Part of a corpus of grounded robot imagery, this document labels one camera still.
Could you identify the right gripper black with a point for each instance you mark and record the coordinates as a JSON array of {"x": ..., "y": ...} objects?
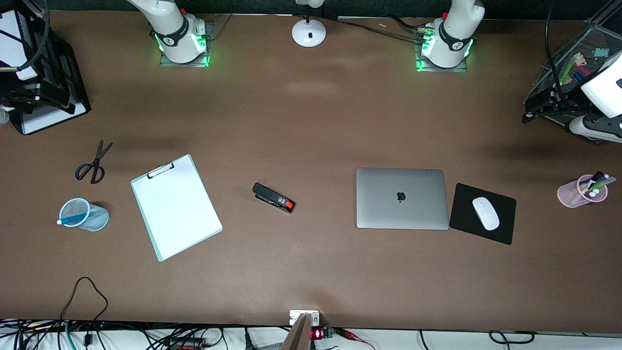
[{"x": 10, "y": 92}]

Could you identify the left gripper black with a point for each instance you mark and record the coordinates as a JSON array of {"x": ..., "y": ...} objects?
[{"x": 569, "y": 104}]

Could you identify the silver laptop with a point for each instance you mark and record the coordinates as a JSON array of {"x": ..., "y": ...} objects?
[{"x": 379, "y": 204}]

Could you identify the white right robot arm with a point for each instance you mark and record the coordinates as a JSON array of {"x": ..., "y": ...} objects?
[{"x": 177, "y": 39}]

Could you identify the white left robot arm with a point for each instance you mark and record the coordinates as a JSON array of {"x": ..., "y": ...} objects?
[{"x": 452, "y": 34}]

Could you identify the green white-tipped marker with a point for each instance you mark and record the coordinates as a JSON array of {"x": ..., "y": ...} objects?
[{"x": 567, "y": 72}]

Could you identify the blue capped white marker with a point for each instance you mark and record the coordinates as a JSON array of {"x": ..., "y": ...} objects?
[{"x": 580, "y": 76}]

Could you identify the black marker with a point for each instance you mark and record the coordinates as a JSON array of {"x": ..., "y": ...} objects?
[{"x": 596, "y": 176}]

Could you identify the light green marker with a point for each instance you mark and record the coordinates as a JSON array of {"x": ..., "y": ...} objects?
[{"x": 605, "y": 183}]

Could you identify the black stacked letter tray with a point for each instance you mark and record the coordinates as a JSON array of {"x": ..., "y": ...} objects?
[{"x": 73, "y": 73}]

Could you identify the beige wooden clip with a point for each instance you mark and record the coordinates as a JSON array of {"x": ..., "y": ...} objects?
[{"x": 579, "y": 59}]

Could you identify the black scissors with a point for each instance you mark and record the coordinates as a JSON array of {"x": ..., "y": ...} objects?
[{"x": 97, "y": 164}]

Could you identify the teal clip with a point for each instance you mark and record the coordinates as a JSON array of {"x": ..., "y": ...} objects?
[{"x": 601, "y": 51}]

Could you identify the grey mesh desk tray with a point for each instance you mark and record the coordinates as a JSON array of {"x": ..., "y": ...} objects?
[{"x": 607, "y": 39}]

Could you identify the pink mesh pen cup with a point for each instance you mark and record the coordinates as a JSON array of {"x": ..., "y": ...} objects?
[{"x": 568, "y": 194}]

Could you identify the white computer mouse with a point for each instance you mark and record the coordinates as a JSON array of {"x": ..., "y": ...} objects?
[{"x": 486, "y": 214}]

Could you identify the blue mesh pen cup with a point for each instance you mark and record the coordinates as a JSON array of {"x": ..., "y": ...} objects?
[{"x": 99, "y": 221}]

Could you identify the black mouse pad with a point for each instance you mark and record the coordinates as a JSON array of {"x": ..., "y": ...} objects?
[{"x": 461, "y": 218}]

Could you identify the white clipboard paper sheet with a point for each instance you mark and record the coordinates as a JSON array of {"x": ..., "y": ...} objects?
[{"x": 180, "y": 209}]

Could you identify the teal clipboard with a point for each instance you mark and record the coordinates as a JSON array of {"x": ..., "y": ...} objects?
[{"x": 162, "y": 257}]

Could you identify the black stapler red tip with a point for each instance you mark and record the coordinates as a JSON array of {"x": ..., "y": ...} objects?
[{"x": 269, "y": 195}]

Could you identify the white round stand base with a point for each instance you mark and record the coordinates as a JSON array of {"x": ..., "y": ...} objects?
[{"x": 301, "y": 31}]

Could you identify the orange power strip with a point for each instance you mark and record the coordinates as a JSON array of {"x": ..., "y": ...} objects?
[{"x": 187, "y": 344}]

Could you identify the red LED display board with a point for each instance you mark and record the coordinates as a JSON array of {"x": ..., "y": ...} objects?
[{"x": 317, "y": 334}]

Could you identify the white connector block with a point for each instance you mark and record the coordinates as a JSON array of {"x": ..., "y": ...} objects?
[{"x": 296, "y": 316}]

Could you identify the wooden slat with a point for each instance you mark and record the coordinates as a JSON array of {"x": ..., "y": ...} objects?
[{"x": 297, "y": 338}]

